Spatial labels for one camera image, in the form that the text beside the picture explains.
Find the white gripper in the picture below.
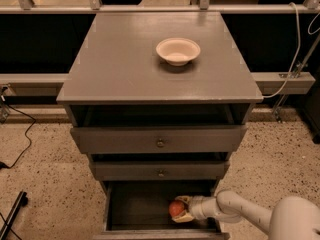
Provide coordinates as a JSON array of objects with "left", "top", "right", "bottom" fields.
[{"left": 172, "top": 195, "right": 218, "bottom": 223}]

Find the red apple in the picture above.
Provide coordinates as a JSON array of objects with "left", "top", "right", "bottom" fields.
[{"left": 169, "top": 200, "right": 185, "bottom": 217}]

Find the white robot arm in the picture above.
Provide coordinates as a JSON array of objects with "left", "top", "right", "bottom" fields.
[{"left": 169, "top": 190, "right": 320, "bottom": 240}]

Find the grey open bottom drawer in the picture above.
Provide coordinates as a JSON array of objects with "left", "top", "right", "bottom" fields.
[{"left": 93, "top": 180, "right": 230, "bottom": 240}]

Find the grey top drawer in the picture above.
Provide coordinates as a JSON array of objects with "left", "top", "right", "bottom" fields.
[{"left": 71, "top": 125, "right": 247, "bottom": 154}]

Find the grey middle drawer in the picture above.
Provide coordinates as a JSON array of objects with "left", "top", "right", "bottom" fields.
[{"left": 89, "top": 161, "right": 230, "bottom": 181}]

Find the grey wooden drawer cabinet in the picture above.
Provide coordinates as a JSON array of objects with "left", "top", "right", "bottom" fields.
[{"left": 57, "top": 11, "right": 262, "bottom": 240}]

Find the white paper bowl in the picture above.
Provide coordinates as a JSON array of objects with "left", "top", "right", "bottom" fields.
[{"left": 156, "top": 38, "right": 201, "bottom": 66}]

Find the black bar on floor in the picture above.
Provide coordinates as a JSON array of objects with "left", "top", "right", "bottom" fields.
[{"left": 0, "top": 191, "right": 28, "bottom": 240}]

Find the white cable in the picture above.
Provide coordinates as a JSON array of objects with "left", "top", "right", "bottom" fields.
[{"left": 262, "top": 2, "right": 302, "bottom": 100}]

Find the black floor cable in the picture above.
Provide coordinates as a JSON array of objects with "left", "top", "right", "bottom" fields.
[{"left": 0, "top": 103, "right": 37, "bottom": 170}]

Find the metal railing frame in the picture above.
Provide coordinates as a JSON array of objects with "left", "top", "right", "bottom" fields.
[{"left": 1, "top": 0, "right": 319, "bottom": 127}]

